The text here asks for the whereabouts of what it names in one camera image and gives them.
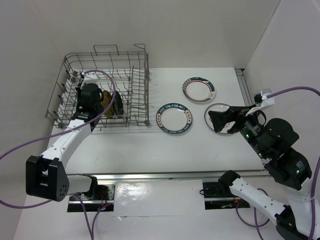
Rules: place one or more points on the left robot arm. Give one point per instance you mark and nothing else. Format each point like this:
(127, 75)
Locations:
(45, 174)

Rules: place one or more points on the white plate teal lettered rim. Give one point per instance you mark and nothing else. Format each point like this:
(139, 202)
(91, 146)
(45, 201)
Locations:
(174, 118)

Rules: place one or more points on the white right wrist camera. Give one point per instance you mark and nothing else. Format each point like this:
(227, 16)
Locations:
(261, 101)

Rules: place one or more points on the black round plate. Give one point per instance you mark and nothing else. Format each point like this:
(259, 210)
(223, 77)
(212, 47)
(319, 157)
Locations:
(118, 107)

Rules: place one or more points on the silver aluminium side rail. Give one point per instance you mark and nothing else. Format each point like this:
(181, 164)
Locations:
(243, 87)

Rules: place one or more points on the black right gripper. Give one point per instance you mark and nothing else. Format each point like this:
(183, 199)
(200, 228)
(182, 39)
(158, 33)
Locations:
(218, 118)

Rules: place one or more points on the silver aluminium front rail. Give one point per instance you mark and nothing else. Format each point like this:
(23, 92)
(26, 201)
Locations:
(158, 176)

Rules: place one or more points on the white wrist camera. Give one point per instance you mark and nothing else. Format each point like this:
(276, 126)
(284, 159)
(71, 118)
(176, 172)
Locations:
(88, 78)
(261, 101)

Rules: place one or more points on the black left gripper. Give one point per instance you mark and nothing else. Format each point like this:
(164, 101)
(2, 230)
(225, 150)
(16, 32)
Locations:
(78, 100)

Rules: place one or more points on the white plate teal red rim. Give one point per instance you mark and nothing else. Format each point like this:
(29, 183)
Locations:
(198, 90)

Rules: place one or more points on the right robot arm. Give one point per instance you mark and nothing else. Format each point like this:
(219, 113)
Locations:
(300, 218)

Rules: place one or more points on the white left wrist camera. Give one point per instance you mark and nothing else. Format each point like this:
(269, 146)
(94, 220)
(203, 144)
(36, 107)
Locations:
(88, 78)

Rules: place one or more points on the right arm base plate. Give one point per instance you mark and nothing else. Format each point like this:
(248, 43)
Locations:
(216, 199)

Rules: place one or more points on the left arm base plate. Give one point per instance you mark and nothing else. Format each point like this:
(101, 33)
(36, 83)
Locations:
(103, 200)

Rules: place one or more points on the grey wire dish rack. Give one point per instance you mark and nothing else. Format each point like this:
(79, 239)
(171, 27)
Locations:
(126, 70)

